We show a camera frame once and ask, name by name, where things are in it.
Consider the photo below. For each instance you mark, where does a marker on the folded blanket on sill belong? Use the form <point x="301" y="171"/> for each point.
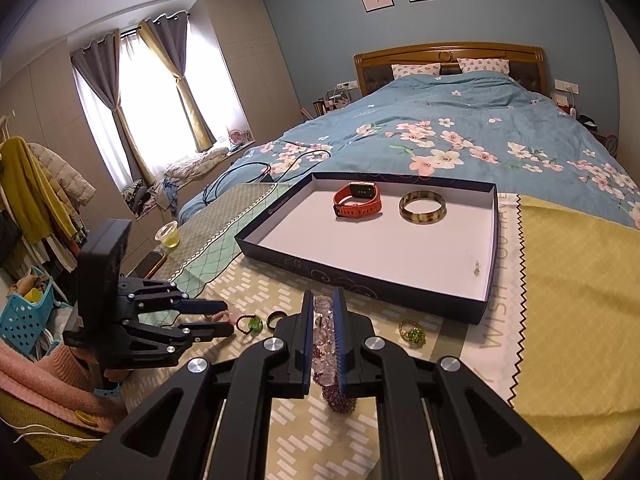
<point x="195" y="166"/>

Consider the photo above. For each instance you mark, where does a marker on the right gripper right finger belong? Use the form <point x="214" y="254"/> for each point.
<point x="436" y="420"/>

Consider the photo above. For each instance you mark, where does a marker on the grey yellow curtain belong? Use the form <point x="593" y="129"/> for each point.
<point x="166" y="36"/>
<point x="98" y="64"/>

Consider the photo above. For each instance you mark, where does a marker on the blue plastic basket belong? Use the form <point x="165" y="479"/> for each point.
<point x="27" y="311"/>

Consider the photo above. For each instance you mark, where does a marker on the orange smart watch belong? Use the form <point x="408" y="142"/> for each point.
<point x="357" y="200"/>

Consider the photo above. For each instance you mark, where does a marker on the blue floral duvet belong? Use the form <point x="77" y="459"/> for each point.
<point x="477" y="126"/>

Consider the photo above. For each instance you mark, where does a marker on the left hand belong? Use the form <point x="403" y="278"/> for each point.
<point x="98" y="373"/>

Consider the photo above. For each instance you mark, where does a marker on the left spotted pillow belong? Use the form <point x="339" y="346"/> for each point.
<point x="405" y="70"/>

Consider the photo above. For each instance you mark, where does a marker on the dark blue shallow box tray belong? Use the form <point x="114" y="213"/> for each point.
<point x="444" y="268"/>

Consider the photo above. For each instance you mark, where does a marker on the cosmetics on nightstand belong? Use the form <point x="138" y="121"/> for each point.
<point x="334" y="99"/>

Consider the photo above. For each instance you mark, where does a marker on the left grey yellow curtain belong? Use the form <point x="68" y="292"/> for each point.
<point x="98" y="64"/>

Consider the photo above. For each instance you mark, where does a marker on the pink small fan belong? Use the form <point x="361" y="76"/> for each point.
<point x="238" y="137"/>

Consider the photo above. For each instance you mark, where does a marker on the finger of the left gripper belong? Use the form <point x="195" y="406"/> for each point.
<point x="139" y="295"/>
<point x="148" y="342"/>

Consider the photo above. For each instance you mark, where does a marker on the spotted pillow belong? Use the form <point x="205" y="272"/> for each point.
<point x="496" y="65"/>
<point x="405" y="70"/>

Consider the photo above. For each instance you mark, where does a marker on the beige quilted jacket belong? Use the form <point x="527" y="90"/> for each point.
<point x="76" y="187"/>

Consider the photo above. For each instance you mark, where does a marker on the right spotted pillow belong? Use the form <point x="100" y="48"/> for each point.
<point x="496" y="65"/>

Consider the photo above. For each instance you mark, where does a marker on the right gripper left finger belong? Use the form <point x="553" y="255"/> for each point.
<point x="209" y="420"/>

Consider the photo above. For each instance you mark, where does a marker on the right grey yellow curtain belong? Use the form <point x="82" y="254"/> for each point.
<point x="166" y="36"/>

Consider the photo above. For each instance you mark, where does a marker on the yellow hanging garment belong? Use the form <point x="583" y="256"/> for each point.
<point x="37" y="209"/>

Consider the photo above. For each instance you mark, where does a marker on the tortoiseshell bangle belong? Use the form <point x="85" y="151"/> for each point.
<point x="422" y="207"/>

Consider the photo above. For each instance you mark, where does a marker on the wooden headboard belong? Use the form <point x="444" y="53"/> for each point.
<point x="527" y="64"/>

